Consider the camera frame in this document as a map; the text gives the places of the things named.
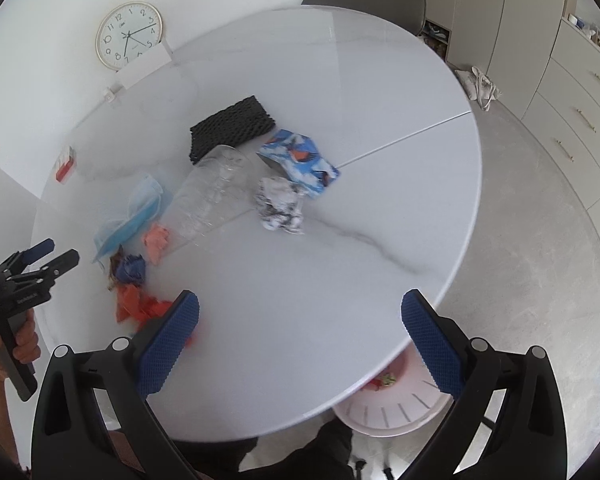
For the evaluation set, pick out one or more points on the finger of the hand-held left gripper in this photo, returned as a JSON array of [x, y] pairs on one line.
[[42, 247], [62, 262]]

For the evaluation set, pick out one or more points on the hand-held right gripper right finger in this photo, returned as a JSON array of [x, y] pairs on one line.
[[430, 345]]

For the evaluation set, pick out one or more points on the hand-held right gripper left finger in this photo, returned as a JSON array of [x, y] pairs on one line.
[[172, 340]]

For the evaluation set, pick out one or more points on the red and white medicine box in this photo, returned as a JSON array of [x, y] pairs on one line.
[[65, 165]]

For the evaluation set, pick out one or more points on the person's left hand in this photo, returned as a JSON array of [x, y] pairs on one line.
[[26, 342]]

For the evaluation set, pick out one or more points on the orange torn wrapper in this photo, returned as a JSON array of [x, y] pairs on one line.
[[135, 305]]

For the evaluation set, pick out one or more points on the brown wrapper scrap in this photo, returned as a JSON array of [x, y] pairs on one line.
[[115, 266]]

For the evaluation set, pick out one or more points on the red green wrapper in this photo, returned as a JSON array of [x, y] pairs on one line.
[[384, 381]]

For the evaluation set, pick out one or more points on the blue crumpled wrapper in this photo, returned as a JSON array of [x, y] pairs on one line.
[[131, 270]]

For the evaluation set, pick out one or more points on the white slotted waste bin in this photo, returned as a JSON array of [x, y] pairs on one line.
[[395, 410]]

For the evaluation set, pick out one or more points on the pink crumpled paper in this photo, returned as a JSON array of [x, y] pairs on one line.
[[156, 242]]

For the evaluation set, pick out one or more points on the blue face mask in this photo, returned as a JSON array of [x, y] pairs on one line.
[[140, 205]]

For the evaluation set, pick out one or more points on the clear plastic cup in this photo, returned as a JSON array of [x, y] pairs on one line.
[[205, 200]]

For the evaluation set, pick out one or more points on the person's dark pants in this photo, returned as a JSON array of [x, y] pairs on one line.
[[280, 460]]

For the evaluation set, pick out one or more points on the small white pill bottle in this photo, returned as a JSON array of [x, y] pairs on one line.
[[112, 94]]

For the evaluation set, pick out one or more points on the crumpled printed paper ball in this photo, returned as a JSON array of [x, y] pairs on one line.
[[280, 205]]

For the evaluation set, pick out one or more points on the white cardboard block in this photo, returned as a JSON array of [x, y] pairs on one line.
[[140, 71]]

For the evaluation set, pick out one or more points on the black foam net sleeve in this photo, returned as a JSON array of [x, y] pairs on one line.
[[230, 125]]

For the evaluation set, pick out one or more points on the blue patterned snack packet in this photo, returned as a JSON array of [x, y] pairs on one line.
[[300, 160]]

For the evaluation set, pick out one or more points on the white cloth bag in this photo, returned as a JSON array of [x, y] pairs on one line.
[[480, 87]]

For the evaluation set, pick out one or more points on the beige drawer cabinet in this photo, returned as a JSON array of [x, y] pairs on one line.
[[570, 110]]

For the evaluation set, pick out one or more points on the beige tall cupboard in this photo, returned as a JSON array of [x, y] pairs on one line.
[[505, 10]]

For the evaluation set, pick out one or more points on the round white wall clock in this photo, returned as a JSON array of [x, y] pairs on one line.
[[129, 35]]

